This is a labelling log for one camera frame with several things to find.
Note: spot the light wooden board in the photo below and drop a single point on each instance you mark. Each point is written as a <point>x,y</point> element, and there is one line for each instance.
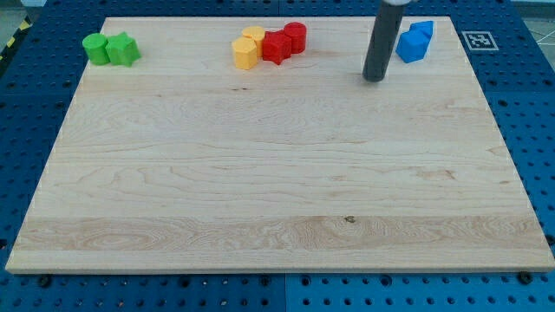
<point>183,163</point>

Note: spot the yellow hexagon block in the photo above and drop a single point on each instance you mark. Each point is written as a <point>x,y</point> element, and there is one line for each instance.
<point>245,53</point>

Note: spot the green star block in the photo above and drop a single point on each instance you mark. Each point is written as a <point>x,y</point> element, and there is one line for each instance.
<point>122,49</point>

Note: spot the yellow cylinder block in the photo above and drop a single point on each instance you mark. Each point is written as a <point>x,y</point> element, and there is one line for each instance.
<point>257,34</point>

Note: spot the white fiducial marker tag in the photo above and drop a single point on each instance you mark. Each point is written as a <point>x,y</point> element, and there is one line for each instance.
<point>477,40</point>

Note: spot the blue cube block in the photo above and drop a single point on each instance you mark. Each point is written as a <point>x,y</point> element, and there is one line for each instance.
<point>425,27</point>

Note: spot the red star block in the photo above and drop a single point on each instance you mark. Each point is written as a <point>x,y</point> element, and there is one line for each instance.
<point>276,47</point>

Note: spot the blue pentagon block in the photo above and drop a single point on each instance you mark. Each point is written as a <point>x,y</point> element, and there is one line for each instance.
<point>412,46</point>

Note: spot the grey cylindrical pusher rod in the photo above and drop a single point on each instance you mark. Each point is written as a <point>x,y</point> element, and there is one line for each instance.
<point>382,40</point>

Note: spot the green cylinder block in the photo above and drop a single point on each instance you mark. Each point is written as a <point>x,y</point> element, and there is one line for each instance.
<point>95,47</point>

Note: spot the red cylinder block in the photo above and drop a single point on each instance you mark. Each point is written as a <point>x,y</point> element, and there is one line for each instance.
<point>297,32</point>

